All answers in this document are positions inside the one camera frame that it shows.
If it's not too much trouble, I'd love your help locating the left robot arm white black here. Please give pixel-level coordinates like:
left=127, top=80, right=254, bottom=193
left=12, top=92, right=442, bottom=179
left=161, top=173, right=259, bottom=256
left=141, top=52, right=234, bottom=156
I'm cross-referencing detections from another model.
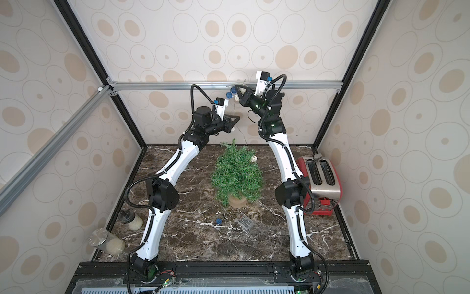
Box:
left=124, top=84, right=240, bottom=282

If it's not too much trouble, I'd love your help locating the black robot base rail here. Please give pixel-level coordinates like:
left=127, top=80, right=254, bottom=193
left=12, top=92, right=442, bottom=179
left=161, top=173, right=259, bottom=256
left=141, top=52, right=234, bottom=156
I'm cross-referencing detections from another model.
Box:
left=66, top=260, right=381, bottom=294

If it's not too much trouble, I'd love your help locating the horizontal aluminium frame bar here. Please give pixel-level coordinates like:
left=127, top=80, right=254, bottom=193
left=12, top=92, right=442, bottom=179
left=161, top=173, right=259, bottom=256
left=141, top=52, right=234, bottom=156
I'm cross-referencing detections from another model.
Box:
left=111, top=80, right=343, bottom=91

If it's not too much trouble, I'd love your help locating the small green christmas tree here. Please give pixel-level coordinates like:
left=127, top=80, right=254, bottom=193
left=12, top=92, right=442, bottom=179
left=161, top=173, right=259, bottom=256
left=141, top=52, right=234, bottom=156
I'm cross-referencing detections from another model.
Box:
left=211, top=142, right=263, bottom=207

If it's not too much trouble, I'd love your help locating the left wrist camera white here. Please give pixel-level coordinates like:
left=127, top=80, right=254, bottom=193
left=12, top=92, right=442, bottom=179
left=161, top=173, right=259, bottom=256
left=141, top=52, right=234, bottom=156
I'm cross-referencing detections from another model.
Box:
left=214, top=98, right=229, bottom=120

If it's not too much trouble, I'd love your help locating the clear plastic battery box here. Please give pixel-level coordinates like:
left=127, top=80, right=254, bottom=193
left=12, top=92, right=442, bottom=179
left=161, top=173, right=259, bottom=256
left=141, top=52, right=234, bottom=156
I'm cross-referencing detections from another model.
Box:
left=235, top=213, right=254, bottom=233

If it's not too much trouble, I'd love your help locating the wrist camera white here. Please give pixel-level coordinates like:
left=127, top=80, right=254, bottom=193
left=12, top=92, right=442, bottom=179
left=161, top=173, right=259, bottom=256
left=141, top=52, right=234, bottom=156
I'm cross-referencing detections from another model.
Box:
left=255, top=71, right=272, bottom=96
left=214, top=98, right=229, bottom=120

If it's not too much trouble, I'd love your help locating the clear jar silver lid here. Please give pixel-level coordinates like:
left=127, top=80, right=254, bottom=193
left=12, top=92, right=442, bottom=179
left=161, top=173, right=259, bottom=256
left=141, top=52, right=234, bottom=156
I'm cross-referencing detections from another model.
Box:
left=88, top=228, right=126, bottom=256

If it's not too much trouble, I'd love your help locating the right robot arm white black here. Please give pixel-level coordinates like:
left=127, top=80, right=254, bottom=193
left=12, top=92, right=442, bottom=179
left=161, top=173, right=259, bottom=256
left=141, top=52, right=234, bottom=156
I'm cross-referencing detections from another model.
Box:
left=235, top=71, right=329, bottom=291

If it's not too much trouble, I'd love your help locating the clear jar black lid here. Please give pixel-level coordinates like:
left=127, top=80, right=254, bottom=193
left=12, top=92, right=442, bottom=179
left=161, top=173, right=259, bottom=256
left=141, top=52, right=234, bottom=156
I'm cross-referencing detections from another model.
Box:
left=118, top=209, right=143, bottom=231

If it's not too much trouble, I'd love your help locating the red silver toaster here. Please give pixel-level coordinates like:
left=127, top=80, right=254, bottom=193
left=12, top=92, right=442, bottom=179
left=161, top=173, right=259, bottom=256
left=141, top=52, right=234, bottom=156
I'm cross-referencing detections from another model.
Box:
left=296, top=154, right=342, bottom=216

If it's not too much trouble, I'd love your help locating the left diagonal aluminium frame bar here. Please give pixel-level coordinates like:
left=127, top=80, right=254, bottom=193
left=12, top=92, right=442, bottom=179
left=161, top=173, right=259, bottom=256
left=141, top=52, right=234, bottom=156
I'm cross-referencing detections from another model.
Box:
left=1, top=85, right=111, bottom=214

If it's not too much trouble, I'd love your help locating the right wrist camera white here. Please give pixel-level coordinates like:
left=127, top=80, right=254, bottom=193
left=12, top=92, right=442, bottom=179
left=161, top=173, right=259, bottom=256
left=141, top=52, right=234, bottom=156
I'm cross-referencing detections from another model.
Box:
left=255, top=71, right=272, bottom=96

